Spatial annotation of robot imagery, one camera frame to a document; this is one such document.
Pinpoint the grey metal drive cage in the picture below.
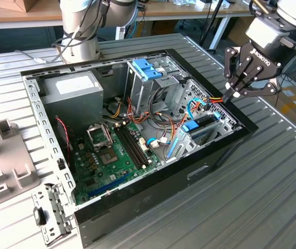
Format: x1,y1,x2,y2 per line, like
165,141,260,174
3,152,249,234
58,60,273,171
123,56,190,117

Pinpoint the black RAM slot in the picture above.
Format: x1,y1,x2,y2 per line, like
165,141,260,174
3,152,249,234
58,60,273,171
116,127,142,170
125,123,151,164
122,124,147,166
119,126,145,168

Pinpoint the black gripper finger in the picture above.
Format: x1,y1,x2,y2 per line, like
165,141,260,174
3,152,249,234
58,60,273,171
222,46,253,104
230,64,283,101

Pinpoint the yellow black wire bundle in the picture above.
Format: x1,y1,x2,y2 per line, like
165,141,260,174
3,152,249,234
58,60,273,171
103,97,125,120

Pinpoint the grey metal disk bay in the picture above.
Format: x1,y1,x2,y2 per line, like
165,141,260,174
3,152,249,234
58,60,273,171
163,113,242,164

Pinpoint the blue SATA wire white label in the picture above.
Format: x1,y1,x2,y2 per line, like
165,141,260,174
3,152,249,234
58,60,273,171
146,137,170,149

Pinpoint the black plastic case latch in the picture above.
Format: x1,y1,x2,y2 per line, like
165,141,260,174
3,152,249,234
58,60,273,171
33,206,47,226

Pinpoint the green motherboard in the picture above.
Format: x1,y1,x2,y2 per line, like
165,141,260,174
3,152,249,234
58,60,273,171
70,120,164,205

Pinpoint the blue plastic drive latch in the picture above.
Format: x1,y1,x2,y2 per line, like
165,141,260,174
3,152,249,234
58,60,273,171
131,59,162,81

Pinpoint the silver card retention bracket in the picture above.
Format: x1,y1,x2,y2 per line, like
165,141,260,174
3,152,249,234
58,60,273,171
32,182,77,246

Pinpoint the CPU socket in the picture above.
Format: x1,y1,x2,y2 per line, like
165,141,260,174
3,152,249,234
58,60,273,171
97,147,119,169

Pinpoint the grey parts rack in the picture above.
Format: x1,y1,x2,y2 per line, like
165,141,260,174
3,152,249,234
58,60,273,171
0,118,42,212

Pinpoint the hard disk blue carrier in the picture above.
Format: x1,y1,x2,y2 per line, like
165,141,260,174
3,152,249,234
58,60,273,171
165,113,221,160

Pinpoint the metal socket cover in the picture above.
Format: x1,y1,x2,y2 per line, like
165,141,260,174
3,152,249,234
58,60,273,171
86,123,113,151

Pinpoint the red fan wire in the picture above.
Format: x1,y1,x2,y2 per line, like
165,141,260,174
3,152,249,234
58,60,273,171
55,117,74,154

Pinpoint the black open PC case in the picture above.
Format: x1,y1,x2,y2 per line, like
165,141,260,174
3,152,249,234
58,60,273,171
20,48,259,248

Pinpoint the small cardboard box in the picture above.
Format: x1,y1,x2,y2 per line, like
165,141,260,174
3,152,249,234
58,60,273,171
4,0,38,13

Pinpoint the grey power supply unit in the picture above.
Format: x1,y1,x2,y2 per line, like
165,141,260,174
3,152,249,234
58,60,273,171
41,70,104,135

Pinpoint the wooden desk white frame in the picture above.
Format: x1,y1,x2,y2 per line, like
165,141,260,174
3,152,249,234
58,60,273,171
0,0,295,51

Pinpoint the orange black wire bundle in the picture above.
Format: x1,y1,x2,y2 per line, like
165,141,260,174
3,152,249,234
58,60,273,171
126,97,190,146

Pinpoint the multicoloured disk power wire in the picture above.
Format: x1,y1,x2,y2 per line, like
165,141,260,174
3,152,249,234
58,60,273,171
206,94,228,104

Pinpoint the blue expansion slot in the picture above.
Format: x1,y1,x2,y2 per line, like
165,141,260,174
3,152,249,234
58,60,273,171
87,173,131,198

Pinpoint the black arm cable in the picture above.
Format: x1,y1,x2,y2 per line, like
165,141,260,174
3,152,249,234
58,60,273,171
249,0,296,55

